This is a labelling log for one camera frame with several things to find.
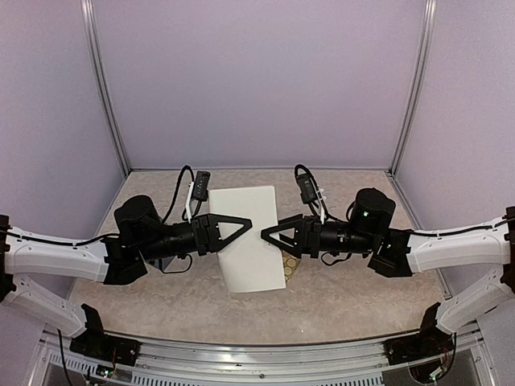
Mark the blue grey envelope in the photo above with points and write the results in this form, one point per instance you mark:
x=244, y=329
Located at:
x=162, y=264

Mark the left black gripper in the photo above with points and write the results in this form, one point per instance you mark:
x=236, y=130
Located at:
x=208, y=239

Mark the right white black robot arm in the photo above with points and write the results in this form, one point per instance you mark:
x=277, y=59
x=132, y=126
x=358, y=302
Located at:
x=403, y=253

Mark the front aluminium frame rail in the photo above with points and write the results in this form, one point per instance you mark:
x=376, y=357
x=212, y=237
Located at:
x=168, y=362

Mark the beige lined letter paper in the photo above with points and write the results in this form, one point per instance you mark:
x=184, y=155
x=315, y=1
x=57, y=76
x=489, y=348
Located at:
x=249, y=264

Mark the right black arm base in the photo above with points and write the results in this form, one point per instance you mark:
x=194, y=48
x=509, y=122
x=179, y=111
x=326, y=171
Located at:
x=427, y=342

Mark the round sticker seal sheet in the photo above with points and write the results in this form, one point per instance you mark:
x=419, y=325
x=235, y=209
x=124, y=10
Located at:
x=290, y=265

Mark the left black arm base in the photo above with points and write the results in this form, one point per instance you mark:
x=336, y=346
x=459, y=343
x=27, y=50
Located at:
x=95, y=343

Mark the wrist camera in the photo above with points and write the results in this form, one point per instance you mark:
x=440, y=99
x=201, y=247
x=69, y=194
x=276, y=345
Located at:
x=197, y=194
x=310, y=192

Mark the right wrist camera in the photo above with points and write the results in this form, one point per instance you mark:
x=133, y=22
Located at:
x=310, y=192

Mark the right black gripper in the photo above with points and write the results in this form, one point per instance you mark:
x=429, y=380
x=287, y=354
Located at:
x=306, y=239

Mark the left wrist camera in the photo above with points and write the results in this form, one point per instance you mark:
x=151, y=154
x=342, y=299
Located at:
x=197, y=194

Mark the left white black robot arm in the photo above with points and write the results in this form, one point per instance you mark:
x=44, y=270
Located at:
x=112, y=259

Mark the aluminium corner post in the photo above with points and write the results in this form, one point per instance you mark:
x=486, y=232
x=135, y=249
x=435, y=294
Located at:
x=90, y=27
x=423, y=53

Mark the right aluminium corner post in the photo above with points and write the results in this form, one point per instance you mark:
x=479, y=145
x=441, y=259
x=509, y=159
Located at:
x=423, y=53

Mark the left aluminium corner post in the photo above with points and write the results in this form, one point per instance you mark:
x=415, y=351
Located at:
x=90, y=27

